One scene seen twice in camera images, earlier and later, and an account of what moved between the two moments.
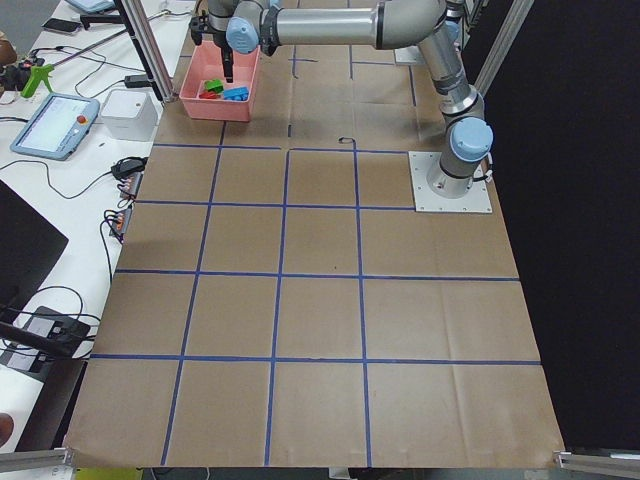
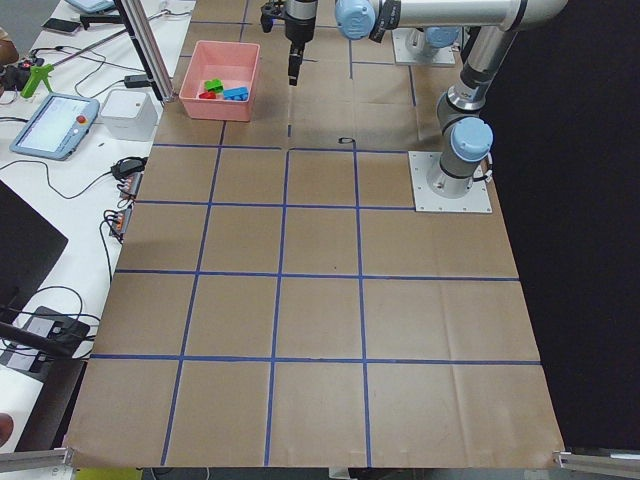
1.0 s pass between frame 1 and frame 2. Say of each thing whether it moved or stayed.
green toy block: stayed
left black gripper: moved
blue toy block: stayed
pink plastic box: stayed
